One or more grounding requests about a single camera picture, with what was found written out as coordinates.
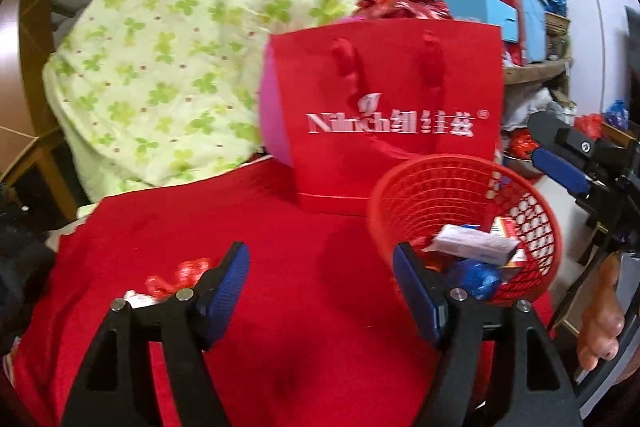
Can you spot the red plastic bag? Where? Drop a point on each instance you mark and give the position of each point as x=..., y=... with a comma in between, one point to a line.
x=186, y=275

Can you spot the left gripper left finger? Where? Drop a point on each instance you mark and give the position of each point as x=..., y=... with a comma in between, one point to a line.
x=219, y=290

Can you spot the magenta pillow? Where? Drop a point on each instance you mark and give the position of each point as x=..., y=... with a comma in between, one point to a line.
x=271, y=120

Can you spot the person's right hand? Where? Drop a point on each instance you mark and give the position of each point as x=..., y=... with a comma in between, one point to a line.
x=602, y=321

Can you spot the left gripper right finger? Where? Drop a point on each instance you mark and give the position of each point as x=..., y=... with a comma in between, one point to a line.
x=424, y=292

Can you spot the red white medicine box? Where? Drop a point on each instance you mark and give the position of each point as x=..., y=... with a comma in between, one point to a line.
x=515, y=258

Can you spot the blue plastic bag wad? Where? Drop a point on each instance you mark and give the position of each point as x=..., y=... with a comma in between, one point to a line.
x=479, y=279

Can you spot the red blanket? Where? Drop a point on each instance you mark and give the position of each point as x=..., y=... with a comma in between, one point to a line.
x=320, y=337

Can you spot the red Nilrich paper bag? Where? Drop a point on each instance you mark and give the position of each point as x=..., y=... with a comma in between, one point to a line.
x=359, y=98

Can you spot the light blue cardboard box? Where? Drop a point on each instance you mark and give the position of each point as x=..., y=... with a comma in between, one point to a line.
x=491, y=12

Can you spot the red plastic mesh basket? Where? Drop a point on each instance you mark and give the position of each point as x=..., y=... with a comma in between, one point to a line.
x=414, y=200

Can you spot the wooden headboard cabinet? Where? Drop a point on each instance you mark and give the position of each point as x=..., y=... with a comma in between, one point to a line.
x=34, y=162

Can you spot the green clover patterned quilt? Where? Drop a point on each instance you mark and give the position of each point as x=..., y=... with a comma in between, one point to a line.
x=152, y=93

